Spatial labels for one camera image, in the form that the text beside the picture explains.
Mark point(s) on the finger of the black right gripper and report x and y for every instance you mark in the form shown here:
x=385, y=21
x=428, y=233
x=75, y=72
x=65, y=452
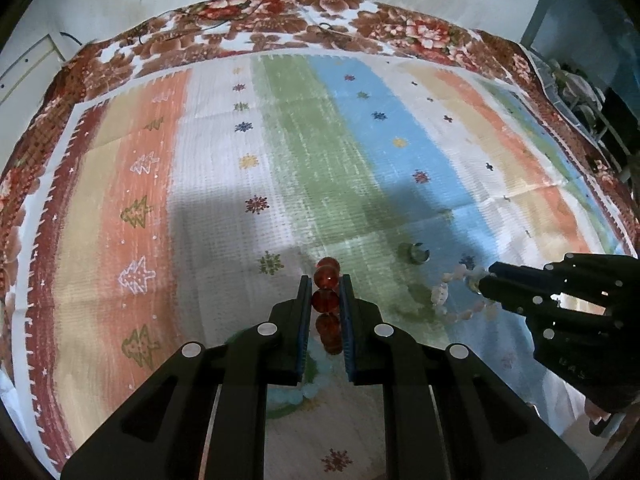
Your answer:
x=523, y=275
x=513, y=297

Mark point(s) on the green jade bangle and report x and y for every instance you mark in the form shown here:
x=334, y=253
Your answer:
x=284, y=400

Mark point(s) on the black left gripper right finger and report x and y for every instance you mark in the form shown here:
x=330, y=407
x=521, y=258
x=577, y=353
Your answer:
x=426, y=423

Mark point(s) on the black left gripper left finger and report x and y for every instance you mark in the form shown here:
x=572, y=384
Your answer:
x=223, y=422

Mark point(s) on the brown floral blanket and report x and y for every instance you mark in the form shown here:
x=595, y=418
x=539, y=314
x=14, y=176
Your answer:
x=218, y=29

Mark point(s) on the white headboard panel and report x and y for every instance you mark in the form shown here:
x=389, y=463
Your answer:
x=31, y=74

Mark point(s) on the striped colourful cloth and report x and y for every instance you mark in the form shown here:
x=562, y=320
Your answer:
x=184, y=206

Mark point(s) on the clutter beside bed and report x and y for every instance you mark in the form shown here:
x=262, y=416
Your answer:
x=602, y=117

